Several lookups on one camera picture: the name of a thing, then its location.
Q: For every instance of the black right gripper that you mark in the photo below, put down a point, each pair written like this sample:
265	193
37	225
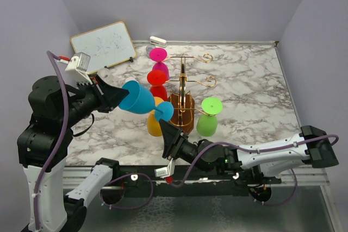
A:
173	143

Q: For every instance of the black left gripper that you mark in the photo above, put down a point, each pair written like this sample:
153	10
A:
113	95

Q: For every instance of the blue wine glass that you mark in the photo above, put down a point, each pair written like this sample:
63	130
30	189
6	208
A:
141	101

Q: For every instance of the clear wine glass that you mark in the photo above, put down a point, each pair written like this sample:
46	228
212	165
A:
104	74

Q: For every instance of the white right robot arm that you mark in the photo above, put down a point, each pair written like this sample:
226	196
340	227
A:
312	146

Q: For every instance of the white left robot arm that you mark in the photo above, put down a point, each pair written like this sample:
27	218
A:
42	150

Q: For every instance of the yellow wine glass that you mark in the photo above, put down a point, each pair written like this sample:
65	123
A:
153	126

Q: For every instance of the wooden rack base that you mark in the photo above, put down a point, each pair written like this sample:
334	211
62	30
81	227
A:
183	116

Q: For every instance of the green wine glass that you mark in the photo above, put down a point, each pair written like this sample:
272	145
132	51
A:
208	122

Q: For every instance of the red wine glass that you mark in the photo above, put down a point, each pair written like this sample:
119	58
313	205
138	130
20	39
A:
157	79

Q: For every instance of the pink wine glass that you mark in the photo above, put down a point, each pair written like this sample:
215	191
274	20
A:
158	55

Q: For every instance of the white eraser box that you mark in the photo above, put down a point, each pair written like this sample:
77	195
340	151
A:
158	41

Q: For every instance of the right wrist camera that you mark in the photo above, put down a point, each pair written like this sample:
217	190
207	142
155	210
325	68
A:
166	171

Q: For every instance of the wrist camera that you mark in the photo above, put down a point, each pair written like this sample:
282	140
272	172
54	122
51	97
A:
77	68
166	171

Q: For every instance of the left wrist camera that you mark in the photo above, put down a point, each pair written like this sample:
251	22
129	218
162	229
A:
77	68

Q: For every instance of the small whiteboard gold frame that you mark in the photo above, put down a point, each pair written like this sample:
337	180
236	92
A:
107	46

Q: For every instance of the black mounting rail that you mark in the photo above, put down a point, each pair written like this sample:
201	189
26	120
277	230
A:
198	183

